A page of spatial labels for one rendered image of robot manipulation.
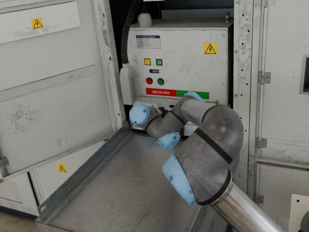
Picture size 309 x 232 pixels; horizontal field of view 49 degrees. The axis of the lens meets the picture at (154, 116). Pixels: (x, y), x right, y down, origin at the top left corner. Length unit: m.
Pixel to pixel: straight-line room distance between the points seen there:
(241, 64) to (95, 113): 0.77
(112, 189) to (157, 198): 0.19
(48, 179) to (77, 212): 1.01
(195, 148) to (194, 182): 0.08
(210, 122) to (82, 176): 0.83
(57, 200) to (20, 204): 1.34
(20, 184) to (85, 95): 1.09
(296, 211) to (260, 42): 0.63
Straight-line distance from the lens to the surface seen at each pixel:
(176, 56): 1.56
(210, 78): 1.55
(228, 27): 1.47
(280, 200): 1.72
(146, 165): 1.54
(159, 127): 1.18
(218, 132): 0.79
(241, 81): 1.47
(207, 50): 1.51
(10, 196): 2.77
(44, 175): 2.36
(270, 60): 1.41
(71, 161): 2.12
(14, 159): 1.69
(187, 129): 1.68
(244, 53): 1.43
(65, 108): 1.68
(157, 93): 1.67
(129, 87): 1.59
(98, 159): 1.59
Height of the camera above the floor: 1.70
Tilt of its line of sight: 26 degrees down
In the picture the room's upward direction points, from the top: 6 degrees counter-clockwise
